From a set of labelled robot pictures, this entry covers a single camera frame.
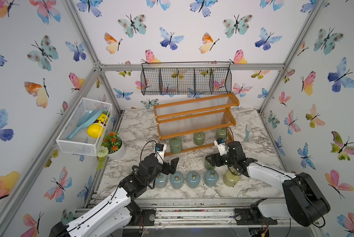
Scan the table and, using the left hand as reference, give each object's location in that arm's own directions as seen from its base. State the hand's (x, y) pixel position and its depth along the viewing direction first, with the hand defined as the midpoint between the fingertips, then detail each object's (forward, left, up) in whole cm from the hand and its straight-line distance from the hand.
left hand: (172, 155), depth 76 cm
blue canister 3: (-9, -11, -10) cm, 17 cm away
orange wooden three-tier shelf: (+30, -14, -3) cm, 33 cm away
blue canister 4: (-8, -20, -10) cm, 24 cm away
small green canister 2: (+20, -31, -9) cm, 38 cm away
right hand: (+5, -22, -10) cm, 25 cm away
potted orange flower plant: (+9, +35, -5) cm, 36 cm away
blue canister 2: (-9, -2, -10) cm, 13 cm away
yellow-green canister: (-9, -31, -10) cm, 34 cm away
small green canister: (+17, -16, -9) cm, 25 cm away
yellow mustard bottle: (+7, +35, +14) cm, 38 cm away
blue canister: (-9, +6, -10) cm, 15 cm away
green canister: (+12, -2, -8) cm, 15 cm away
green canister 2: (0, -20, -13) cm, 24 cm away
